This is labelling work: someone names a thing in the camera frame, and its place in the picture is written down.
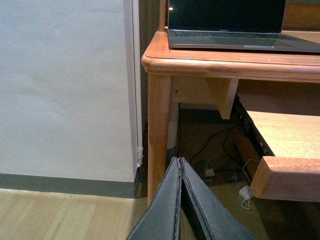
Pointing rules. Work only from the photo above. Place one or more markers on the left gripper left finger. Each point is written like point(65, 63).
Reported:
point(161, 221)

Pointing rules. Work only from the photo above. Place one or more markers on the wooden desk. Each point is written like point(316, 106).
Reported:
point(287, 80)

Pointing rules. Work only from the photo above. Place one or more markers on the wooden keyboard drawer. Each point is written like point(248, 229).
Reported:
point(289, 144)

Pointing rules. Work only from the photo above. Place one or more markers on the grey open laptop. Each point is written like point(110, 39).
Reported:
point(254, 25)

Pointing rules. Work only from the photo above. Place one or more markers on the white power adapter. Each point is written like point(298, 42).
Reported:
point(247, 194)

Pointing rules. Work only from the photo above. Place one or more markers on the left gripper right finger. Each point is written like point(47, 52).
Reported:
point(207, 216)

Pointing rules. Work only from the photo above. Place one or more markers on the white wall conduit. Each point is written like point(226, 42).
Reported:
point(137, 72)

